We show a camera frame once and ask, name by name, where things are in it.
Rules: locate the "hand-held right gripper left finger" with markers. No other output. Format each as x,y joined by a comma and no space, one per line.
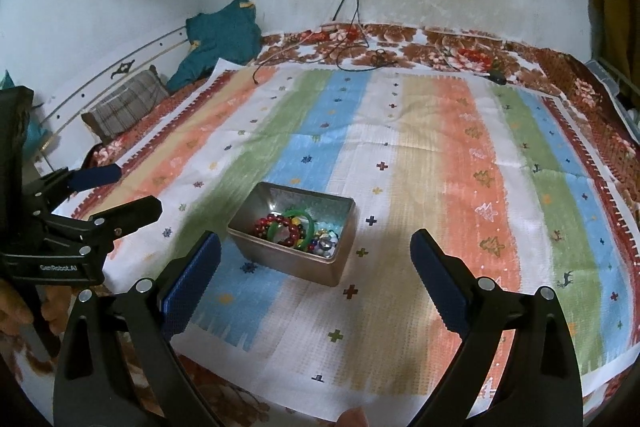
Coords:
192,287

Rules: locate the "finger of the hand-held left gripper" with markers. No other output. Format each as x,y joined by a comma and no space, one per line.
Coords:
100,174
135,212

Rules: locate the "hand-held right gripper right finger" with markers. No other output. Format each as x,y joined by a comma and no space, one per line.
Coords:
437,282

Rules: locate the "metal tin box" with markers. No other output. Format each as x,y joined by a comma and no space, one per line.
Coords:
280,257

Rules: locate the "green jade bangle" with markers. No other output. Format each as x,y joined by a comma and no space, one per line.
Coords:
311,227

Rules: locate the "person's left hand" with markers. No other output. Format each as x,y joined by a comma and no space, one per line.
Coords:
12,312

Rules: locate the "plaid pillow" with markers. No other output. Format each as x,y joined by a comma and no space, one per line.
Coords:
125,107

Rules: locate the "striped woven mat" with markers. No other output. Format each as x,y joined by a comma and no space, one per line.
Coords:
425,147

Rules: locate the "teal garment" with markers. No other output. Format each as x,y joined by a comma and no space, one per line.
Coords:
220,37

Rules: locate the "black charger plug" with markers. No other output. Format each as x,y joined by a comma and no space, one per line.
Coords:
497,77

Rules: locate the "white curved bed rail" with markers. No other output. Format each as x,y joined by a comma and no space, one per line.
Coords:
100,79

